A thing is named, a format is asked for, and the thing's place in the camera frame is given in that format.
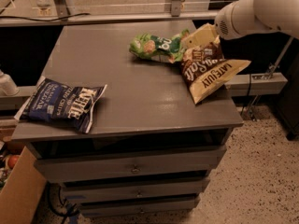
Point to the middle grey drawer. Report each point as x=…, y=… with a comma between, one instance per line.
x=136, y=190

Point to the grey drawer cabinet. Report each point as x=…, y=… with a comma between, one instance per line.
x=145, y=107

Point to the green rice chip bag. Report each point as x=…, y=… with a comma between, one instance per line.
x=159, y=49

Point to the red round object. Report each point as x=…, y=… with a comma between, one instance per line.
x=12, y=160

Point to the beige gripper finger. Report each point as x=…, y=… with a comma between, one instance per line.
x=202, y=36

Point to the cardboard box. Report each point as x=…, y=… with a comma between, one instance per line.
x=20, y=196

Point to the top grey drawer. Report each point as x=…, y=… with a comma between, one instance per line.
x=130, y=164

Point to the brown Late July chip bag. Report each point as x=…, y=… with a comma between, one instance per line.
x=205, y=69

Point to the metal railing frame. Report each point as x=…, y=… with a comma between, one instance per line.
x=31, y=12

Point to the blue Kettle chip bag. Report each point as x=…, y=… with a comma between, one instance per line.
x=52, y=100

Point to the grey drawer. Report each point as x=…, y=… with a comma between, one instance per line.
x=136, y=190
x=140, y=207
x=130, y=164

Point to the bottom grey drawer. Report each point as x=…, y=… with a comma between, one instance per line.
x=140, y=207

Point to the white cylinder at left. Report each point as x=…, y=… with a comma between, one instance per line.
x=7, y=85

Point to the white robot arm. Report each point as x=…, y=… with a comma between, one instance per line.
x=251, y=17

